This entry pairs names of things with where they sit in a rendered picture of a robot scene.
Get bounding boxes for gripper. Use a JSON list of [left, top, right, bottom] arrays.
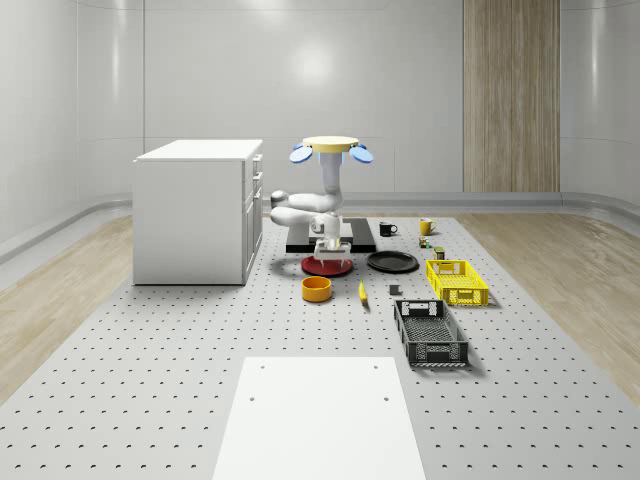
[[313, 238, 353, 270]]

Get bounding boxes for yellow bowl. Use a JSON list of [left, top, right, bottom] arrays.
[[300, 276, 333, 304]]

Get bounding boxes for red plate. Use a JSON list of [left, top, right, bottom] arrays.
[[300, 254, 354, 278]]

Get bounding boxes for black stove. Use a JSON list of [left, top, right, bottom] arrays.
[[285, 216, 378, 254]]

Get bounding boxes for black plate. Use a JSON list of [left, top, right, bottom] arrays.
[[366, 250, 420, 274]]

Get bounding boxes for yellow basket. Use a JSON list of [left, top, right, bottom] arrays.
[[424, 258, 491, 307]]

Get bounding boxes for dark grey basket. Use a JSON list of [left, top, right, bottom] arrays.
[[392, 298, 472, 370]]

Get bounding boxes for white cabinet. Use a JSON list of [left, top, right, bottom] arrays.
[[132, 138, 265, 287]]

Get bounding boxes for white board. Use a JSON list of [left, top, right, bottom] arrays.
[[211, 356, 428, 480]]

